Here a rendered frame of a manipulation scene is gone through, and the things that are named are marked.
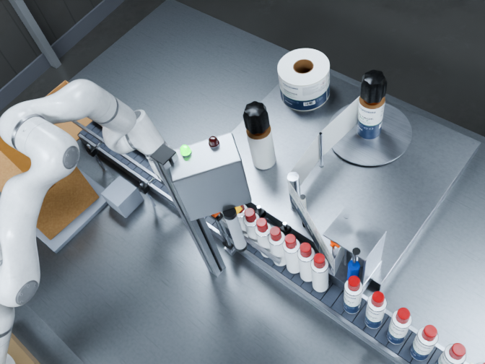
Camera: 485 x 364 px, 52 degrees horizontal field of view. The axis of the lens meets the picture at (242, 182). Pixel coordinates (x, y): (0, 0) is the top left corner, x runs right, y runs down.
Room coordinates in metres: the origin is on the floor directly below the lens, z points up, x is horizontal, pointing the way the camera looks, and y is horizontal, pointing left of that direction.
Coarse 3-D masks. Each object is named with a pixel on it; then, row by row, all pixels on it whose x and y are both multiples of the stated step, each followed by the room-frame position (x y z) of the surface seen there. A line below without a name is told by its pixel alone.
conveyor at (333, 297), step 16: (96, 128) 1.50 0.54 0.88; (144, 160) 1.26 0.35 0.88; (144, 176) 1.18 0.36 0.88; (288, 272) 0.65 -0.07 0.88; (304, 288) 0.58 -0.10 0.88; (336, 288) 0.55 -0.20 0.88; (336, 304) 0.50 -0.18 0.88; (352, 320) 0.44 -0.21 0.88; (384, 320) 0.42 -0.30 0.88; (384, 336) 0.38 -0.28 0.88; (400, 352) 0.32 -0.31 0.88; (432, 352) 0.30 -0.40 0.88
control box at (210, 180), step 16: (192, 144) 0.77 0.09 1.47; (208, 144) 0.76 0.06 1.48; (224, 144) 0.75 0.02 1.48; (176, 160) 0.74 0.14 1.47; (192, 160) 0.73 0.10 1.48; (208, 160) 0.71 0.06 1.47; (224, 160) 0.70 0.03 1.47; (240, 160) 0.69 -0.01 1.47; (176, 176) 0.69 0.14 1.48; (192, 176) 0.68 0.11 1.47; (208, 176) 0.68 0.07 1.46; (224, 176) 0.69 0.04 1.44; (240, 176) 0.69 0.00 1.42; (192, 192) 0.68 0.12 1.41; (208, 192) 0.68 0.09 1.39; (224, 192) 0.69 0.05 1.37; (240, 192) 0.69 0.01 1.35; (192, 208) 0.68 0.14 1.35; (208, 208) 0.68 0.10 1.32; (224, 208) 0.69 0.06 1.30
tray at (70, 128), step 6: (60, 84) 1.84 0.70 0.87; (54, 90) 1.81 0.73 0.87; (78, 120) 1.62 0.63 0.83; (84, 120) 1.61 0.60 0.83; (90, 120) 1.60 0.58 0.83; (60, 126) 1.61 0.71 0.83; (66, 126) 1.60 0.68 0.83; (72, 126) 1.59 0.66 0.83; (78, 126) 1.58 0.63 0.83; (66, 132) 1.57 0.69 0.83; (72, 132) 1.56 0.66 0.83; (78, 132) 1.55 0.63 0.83; (78, 138) 1.51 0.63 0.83
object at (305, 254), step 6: (300, 246) 0.63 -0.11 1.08; (306, 246) 0.62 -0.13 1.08; (300, 252) 0.62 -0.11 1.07; (306, 252) 0.60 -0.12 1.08; (312, 252) 0.62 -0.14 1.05; (300, 258) 0.61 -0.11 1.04; (306, 258) 0.60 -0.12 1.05; (312, 258) 0.60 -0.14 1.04; (300, 264) 0.61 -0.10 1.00; (306, 264) 0.60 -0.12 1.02; (300, 270) 0.61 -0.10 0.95; (306, 270) 0.60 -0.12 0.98; (300, 276) 0.62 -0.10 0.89; (306, 276) 0.60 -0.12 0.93
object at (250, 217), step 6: (246, 210) 0.79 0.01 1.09; (252, 210) 0.79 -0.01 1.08; (246, 216) 0.77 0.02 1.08; (252, 216) 0.77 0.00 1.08; (258, 216) 0.79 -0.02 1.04; (246, 222) 0.77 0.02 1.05; (252, 222) 0.77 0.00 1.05; (246, 228) 0.77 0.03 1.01; (252, 228) 0.76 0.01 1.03; (252, 234) 0.76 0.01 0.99; (252, 246) 0.77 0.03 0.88
